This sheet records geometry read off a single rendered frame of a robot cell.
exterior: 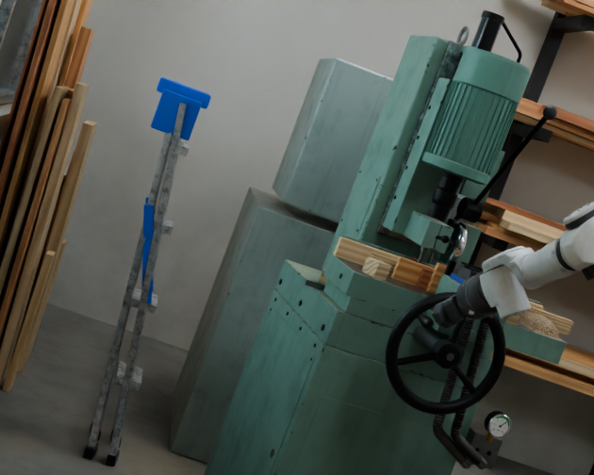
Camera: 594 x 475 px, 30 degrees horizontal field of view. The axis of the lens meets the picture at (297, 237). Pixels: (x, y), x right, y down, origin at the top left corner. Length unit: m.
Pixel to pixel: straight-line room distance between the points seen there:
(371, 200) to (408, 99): 0.29
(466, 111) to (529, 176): 2.54
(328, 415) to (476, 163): 0.71
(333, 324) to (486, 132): 0.61
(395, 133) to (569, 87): 2.40
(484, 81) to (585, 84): 2.60
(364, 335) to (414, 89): 0.71
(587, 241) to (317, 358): 0.87
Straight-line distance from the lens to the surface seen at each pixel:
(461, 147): 2.79
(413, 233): 2.89
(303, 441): 2.76
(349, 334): 2.70
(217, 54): 5.07
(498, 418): 2.84
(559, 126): 4.85
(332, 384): 2.73
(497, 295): 2.27
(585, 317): 5.52
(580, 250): 2.09
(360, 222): 3.05
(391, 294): 2.71
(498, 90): 2.81
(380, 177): 3.03
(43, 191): 3.78
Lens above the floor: 1.21
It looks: 6 degrees down
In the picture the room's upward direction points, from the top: 21 degrees clockwise
